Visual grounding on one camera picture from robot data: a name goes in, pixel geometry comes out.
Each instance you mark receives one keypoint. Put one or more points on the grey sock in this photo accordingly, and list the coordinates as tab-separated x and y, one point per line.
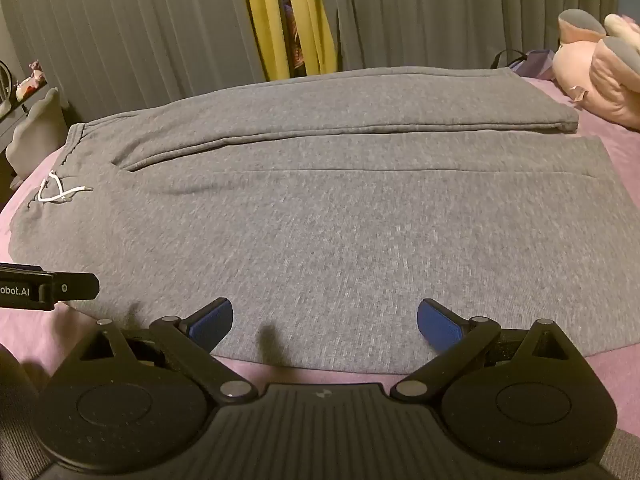
320	220

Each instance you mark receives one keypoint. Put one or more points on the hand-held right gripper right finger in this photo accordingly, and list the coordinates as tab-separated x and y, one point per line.
439	324

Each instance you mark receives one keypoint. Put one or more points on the small pink white ornament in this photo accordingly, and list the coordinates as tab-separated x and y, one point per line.
31	82

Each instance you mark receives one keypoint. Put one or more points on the grey cloud-shaped cushion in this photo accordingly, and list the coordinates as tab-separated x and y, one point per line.
40	130

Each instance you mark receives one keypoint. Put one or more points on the yellow curtain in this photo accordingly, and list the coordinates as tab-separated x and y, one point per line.
315	35
262	15

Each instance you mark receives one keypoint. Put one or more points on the pink plush toy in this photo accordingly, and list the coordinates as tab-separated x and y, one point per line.
600	75

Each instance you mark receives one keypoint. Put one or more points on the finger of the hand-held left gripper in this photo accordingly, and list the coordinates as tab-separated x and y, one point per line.
75	286

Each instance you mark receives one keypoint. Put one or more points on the grey curtain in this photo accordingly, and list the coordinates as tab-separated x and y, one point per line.
450	10
130	30

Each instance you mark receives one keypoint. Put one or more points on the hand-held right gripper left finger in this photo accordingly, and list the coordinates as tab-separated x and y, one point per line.
214	322

